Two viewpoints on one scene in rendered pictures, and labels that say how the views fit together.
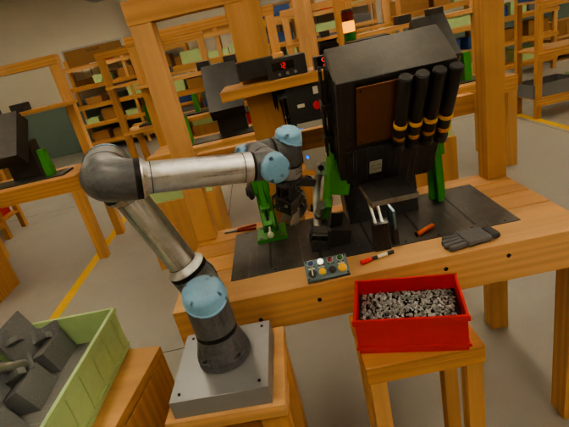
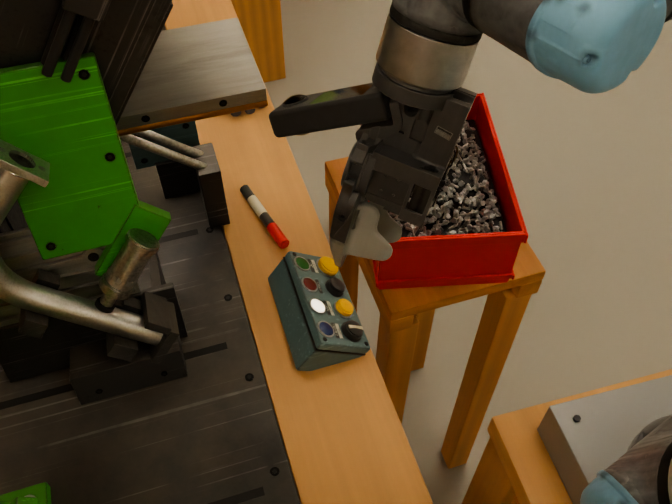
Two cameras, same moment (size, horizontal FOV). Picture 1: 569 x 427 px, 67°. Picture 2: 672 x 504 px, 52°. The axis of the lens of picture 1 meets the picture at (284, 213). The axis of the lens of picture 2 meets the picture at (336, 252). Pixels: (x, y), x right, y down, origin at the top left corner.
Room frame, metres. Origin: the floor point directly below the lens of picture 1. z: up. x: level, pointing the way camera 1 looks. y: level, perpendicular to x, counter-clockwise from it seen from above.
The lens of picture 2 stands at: (1.46, 0.38, 1.67)
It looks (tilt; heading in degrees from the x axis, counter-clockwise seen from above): 52 degrees down; 250
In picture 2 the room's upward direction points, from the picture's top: straight up
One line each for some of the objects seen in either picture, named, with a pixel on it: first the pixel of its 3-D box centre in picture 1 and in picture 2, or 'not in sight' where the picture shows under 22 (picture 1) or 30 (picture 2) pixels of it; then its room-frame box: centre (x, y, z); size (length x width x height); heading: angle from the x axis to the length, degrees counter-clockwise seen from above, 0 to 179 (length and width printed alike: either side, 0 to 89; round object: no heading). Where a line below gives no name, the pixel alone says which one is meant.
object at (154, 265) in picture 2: (334, 230); (92, 314); (1.59, -0.19, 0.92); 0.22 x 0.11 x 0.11; 178
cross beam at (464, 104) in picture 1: (334, 132); not in sight; (1.97, -0.31, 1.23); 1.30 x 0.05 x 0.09; 88
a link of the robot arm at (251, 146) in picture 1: (257, 156); (579, 3); (1.16, 0.04, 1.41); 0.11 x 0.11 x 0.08; 16
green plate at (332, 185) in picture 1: (336, 174); (64, 143); (1.54, -0.23, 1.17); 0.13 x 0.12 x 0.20; 88
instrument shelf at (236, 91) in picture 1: (328, 70); not in sight; (1.86, -0.31, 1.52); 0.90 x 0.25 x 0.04; 88
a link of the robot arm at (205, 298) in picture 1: (207, 305); not in sight; (1.00, 0.26, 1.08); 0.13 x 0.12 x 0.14; 16
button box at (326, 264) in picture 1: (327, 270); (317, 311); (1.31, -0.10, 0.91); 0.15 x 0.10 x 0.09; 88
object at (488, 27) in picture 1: (332, 106); not in sight; (1.90, -0.31, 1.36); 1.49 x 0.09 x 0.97; 88
